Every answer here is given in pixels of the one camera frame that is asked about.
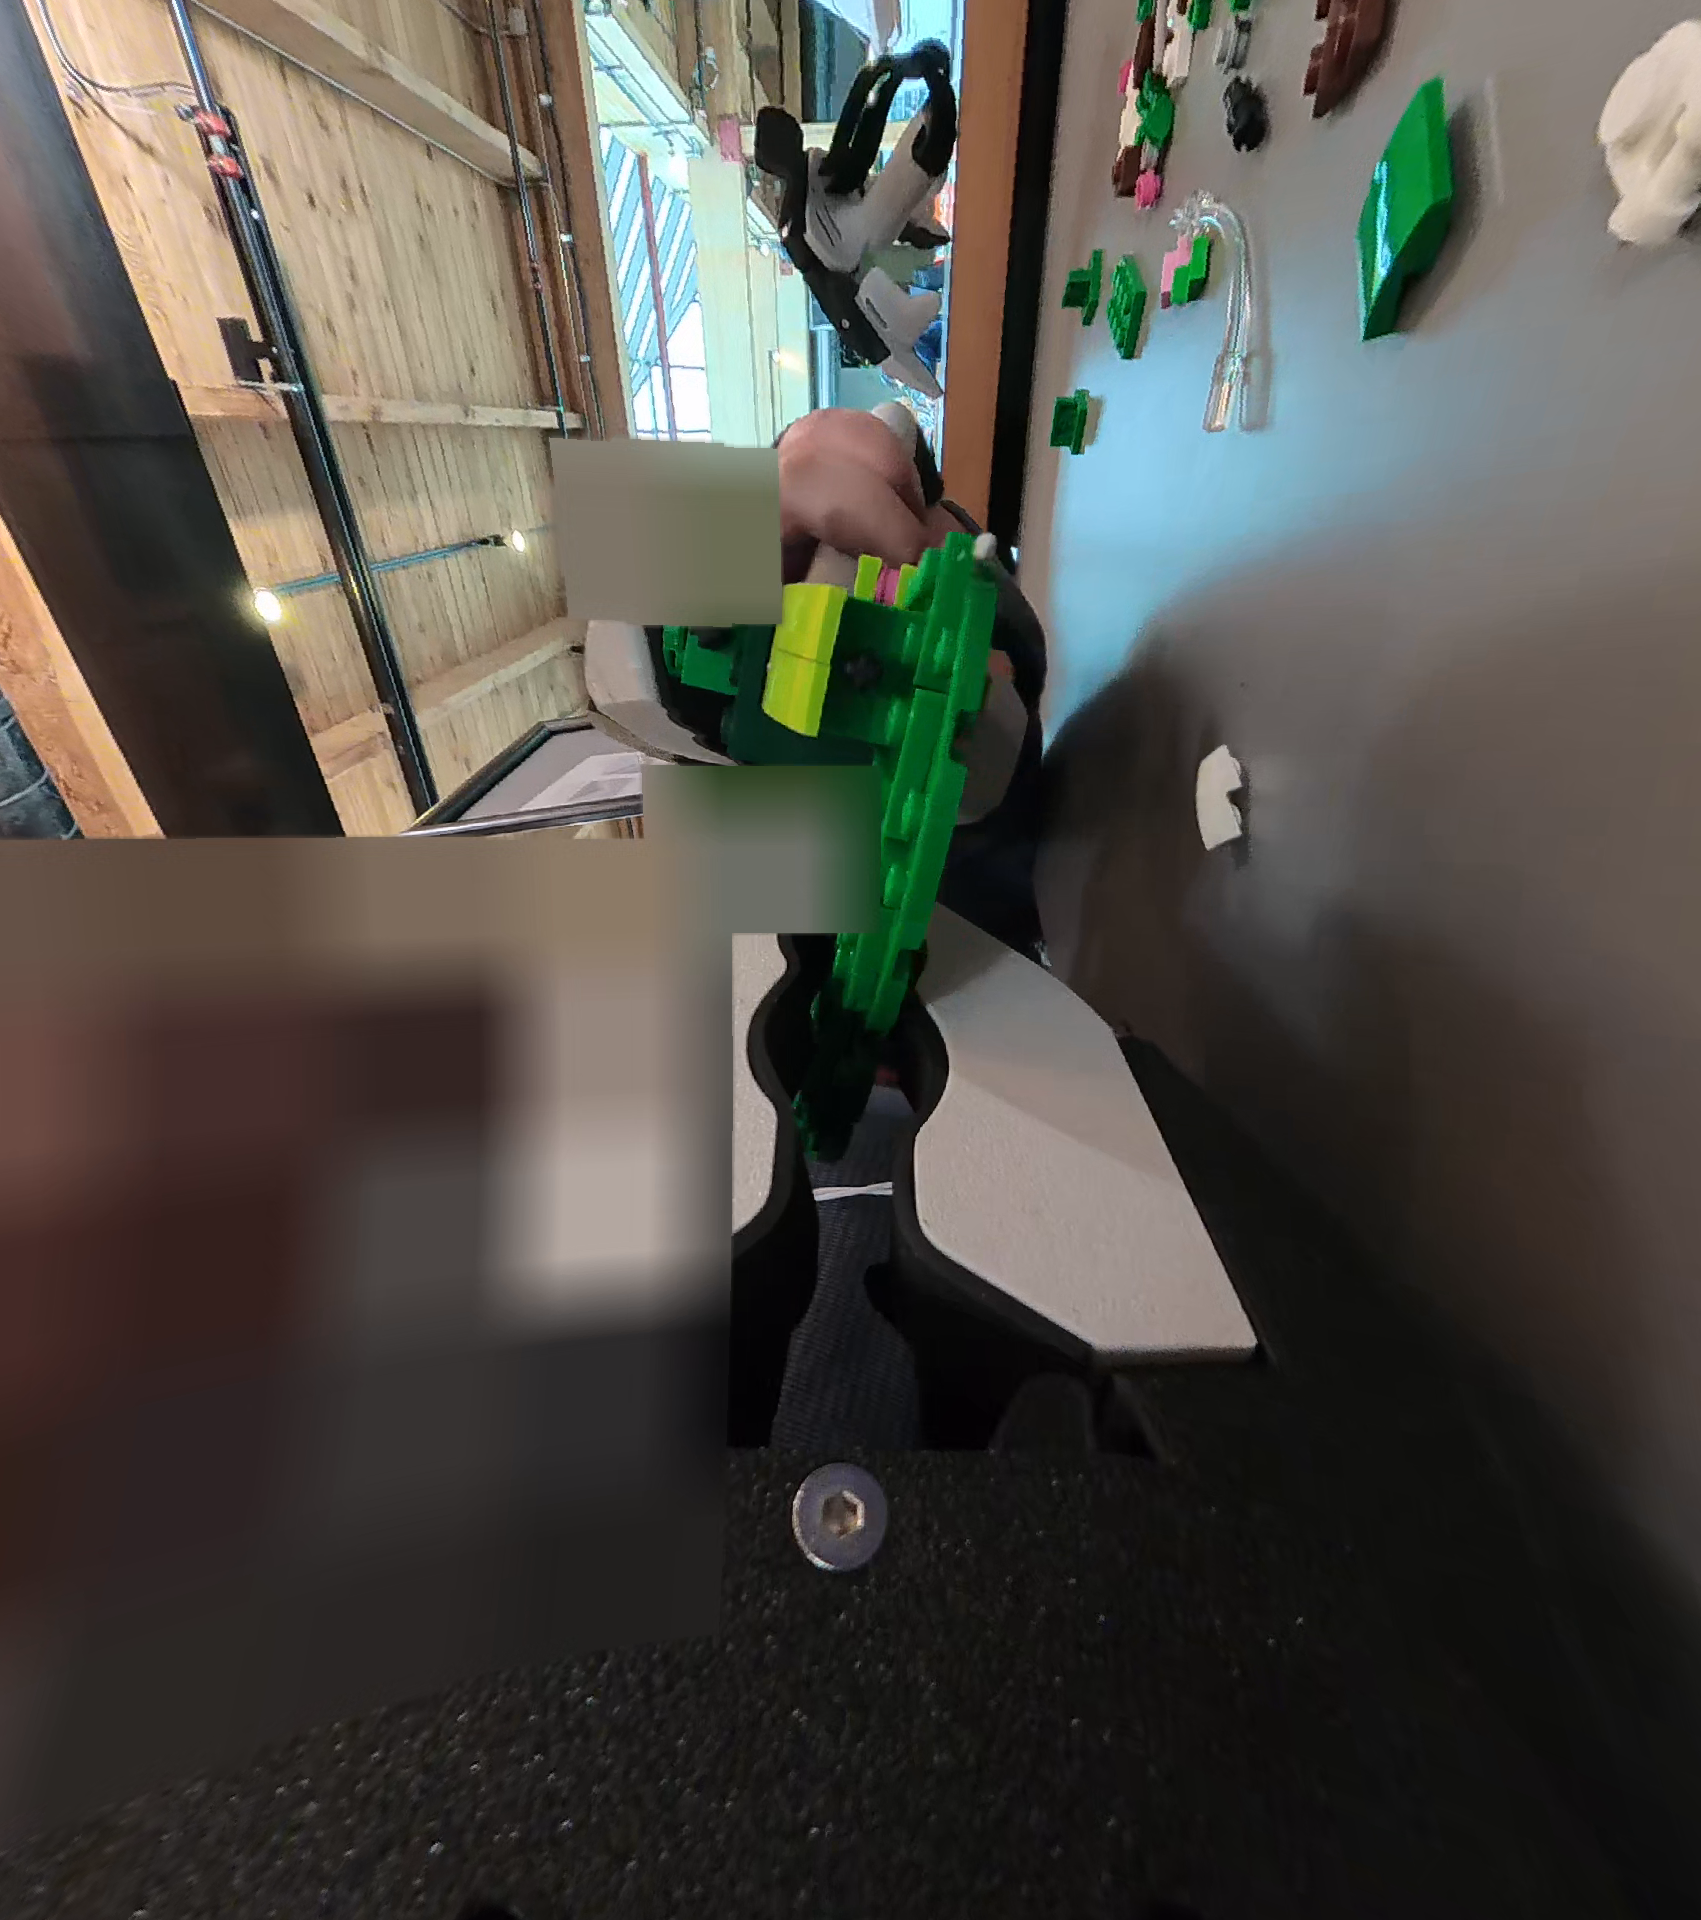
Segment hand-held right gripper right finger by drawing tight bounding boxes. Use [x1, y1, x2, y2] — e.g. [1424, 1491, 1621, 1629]
[872, 905, 1261, 1370]

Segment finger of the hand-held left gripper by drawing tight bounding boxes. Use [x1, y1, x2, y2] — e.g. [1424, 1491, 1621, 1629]
[585, 617, 735, 769]
[959, 589, 1046, 822]

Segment green curved lego slope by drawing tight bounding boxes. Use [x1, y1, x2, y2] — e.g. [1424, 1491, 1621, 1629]
[1357, 77, 1456, 345]

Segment white chunky lego piece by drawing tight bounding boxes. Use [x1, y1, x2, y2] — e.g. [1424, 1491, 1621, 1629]
[1597, 16, 1701, 248]

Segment green lego baseplate build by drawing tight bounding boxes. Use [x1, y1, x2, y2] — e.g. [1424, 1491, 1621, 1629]
[661, 529, 1005, 1166]

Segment scattered small lego pieces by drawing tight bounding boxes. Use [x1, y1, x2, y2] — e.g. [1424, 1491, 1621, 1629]
[1049, 0, 1396, 454]

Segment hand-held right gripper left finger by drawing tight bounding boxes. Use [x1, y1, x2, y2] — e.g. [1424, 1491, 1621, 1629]
[729, 930, 822, 1250]

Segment transparent curved lego tube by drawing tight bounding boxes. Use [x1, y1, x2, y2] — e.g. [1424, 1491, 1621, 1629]
[1166, 192, 1276, 438]

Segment person's left hand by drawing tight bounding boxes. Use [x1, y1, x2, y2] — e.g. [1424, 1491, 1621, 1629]
[775, 407, 945, 587]

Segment black conduit pipe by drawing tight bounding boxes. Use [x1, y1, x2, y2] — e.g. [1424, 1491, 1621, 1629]
[179, 0, 441, 817]

